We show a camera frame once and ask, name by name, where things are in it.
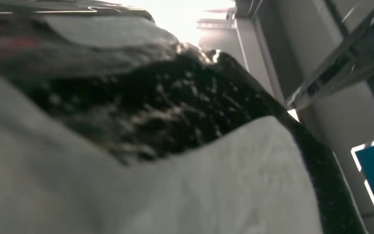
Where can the grey mailer bag red line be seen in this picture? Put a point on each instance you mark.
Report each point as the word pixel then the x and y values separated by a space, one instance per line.
pixel 174 181

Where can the grey metal ceiling beam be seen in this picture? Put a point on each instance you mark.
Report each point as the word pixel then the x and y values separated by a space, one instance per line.
pixel 335 64

